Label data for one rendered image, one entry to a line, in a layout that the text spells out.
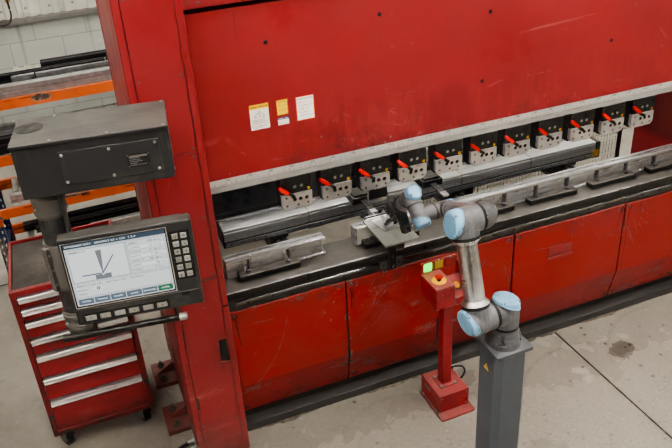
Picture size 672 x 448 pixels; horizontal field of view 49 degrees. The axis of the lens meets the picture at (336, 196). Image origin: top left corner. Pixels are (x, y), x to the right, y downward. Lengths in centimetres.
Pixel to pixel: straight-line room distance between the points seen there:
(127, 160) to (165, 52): 50
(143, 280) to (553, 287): 250
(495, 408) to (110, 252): 178
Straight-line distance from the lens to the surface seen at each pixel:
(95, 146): 252
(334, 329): 379
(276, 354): 375
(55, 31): 731
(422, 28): 341
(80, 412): 405
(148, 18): 280
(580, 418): 413
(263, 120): 324
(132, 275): 272
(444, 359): 392
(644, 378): 444
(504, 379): 331
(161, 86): 287
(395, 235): 354
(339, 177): 348
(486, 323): 309
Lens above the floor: 285
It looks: 28 degrees down
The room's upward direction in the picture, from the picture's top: 4 degrees counter-clockwise
